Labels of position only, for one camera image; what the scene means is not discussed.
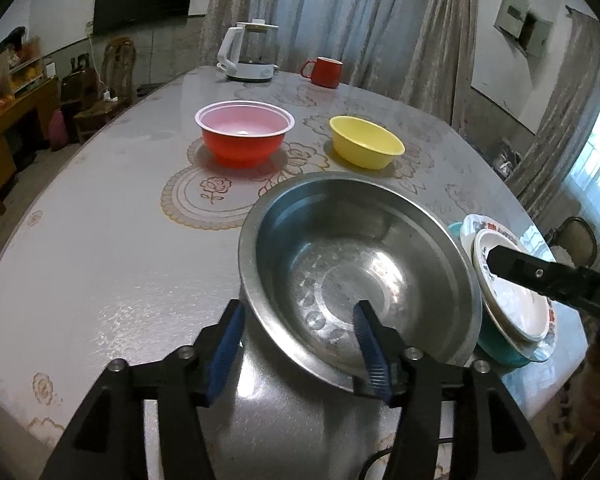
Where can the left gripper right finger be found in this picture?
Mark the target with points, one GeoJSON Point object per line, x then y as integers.
{"type": "Point", "coordinates": [491, 437]}

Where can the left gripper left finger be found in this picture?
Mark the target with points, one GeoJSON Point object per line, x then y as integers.
{"type": "Point", "coordinates": [105, 439]}

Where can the white plate pink roses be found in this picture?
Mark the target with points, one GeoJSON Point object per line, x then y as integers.
{"type": "Point", "coordinates": [524, 312]}

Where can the turquoise round tray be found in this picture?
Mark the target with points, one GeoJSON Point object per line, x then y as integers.
{"type": "Point", "coordinates": [493, 339]}

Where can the white plate red blue pattern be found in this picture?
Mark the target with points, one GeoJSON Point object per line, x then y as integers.
{"type": "Point", "coordinates": [545, 347]}

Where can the yellow plastic bowl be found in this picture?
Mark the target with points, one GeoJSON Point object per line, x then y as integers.
{"type": "Point", "coordinates": [363, 143]}

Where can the stainless steel bowl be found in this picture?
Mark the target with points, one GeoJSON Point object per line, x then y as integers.
{"type": "Point", "coordinates": [314, 246]}

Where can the red plastic bowl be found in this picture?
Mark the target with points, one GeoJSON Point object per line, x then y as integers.
{"type": "Point", "coordinates": [243, 134]}

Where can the chair with cushion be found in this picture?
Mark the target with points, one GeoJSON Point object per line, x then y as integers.
{"type": "Point", "coordinates": [573, 242]}

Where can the side curtain by window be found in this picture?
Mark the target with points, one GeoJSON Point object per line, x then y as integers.
{"type": "Point", "coordinates": [567, 123]}

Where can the beige curtain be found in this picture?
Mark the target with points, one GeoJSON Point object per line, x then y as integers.
{"type": "Point", "coordinates": [419, 52]}

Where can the red mug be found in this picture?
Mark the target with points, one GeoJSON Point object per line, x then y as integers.
{"type": "Point", "coordinates": [324, 72]}

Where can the wooden cabinet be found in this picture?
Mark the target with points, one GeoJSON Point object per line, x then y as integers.
{"type": "Point", "coordinates": [23, 89]}

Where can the wooden chair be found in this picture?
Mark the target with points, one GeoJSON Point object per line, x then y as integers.
{"type": "Point", "coordinates": [116, 88]}

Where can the white electric kettle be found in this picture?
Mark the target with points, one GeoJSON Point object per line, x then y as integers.
{"type": "Point", "coordinates": [248, 51]}

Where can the wall electrical box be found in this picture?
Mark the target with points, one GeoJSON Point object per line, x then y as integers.
{"type": "Point", "coordinates": [520, 24]}

